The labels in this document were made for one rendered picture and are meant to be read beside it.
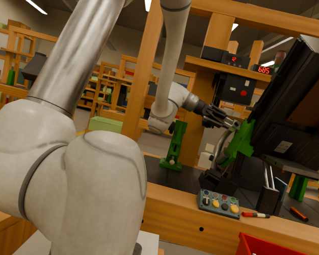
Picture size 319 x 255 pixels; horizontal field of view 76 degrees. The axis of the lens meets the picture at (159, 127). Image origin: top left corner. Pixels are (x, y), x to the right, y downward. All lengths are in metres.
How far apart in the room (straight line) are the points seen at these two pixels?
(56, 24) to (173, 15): 12.12
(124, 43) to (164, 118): 10.67
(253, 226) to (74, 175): 0.69
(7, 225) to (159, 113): 0.66
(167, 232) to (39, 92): 0.63
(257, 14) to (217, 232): 1.22
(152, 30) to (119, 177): 1.17
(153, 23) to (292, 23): 0.83
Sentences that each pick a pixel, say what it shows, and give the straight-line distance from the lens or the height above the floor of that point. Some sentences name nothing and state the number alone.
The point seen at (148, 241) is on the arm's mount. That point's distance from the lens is 0.60.
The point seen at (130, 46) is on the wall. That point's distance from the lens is 11.43.
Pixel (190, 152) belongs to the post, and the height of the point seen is 0.98.
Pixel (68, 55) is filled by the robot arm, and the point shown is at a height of 1.29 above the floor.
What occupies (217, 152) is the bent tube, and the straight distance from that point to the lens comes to 1.11.
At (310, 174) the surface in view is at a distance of 0.94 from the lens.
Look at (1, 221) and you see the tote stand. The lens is 0.81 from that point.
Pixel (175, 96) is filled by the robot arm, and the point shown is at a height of 1.29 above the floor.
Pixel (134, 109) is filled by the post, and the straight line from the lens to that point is 1.34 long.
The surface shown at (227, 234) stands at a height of 0.84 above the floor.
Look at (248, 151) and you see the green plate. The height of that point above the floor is 1.12.
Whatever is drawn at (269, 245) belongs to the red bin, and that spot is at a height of 0.91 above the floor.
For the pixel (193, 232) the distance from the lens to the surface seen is 0.84.
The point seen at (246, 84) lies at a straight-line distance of 1.28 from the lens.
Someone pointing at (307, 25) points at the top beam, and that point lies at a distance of 1.60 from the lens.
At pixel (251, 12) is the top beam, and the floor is 1.90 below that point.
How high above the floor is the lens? 1.24
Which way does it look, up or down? 6 degrees down
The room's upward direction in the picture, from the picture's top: 14 degrees clockwise
